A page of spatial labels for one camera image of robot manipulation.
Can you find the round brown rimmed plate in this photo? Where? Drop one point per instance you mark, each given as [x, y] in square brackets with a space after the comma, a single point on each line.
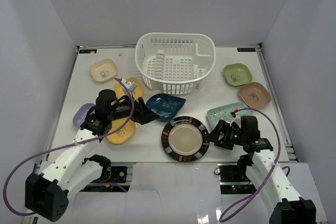
[184, 139]

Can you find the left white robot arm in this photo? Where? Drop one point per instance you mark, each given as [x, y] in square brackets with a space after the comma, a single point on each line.
[48, 193]

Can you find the yellow square panda plate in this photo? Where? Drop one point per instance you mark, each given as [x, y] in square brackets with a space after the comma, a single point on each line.
[124, 133]

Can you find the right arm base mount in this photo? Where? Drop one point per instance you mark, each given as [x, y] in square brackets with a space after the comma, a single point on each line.
[232, 181]

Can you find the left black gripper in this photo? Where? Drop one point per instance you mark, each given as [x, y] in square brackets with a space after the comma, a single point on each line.
[140, 111]

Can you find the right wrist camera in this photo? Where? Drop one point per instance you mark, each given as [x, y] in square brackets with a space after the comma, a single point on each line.
[235, 116]

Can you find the dark blue leaf plate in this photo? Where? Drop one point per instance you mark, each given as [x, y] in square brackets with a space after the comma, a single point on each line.
[165, 106]

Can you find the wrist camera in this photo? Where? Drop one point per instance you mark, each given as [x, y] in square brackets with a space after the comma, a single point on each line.
[130, 85]
[235, 116]

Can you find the lavender square plate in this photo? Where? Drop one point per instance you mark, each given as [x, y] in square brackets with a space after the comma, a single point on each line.
[80, 115]

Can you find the tan square panda plate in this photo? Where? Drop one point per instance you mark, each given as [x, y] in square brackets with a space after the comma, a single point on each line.
[255, 95]

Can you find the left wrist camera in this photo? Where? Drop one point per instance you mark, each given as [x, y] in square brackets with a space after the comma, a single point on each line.
[130, 85]

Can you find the light teal speckled plate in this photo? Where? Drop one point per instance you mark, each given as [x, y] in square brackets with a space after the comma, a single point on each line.
[223, 113]

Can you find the green square panda plate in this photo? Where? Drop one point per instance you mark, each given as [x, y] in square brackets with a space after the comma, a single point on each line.
[237, 74]

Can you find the white plastic dish basket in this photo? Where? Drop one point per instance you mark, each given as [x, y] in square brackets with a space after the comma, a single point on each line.
[175, 63]

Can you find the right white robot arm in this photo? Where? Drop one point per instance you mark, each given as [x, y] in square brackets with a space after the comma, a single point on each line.
[259, 165]

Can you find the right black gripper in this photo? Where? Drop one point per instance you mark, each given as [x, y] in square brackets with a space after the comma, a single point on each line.
[224, 128]

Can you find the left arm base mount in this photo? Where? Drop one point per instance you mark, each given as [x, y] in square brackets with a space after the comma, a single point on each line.
[114, 180]

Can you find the cream square panda plate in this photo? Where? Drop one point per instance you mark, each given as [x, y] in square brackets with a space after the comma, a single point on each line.
[103, 70]

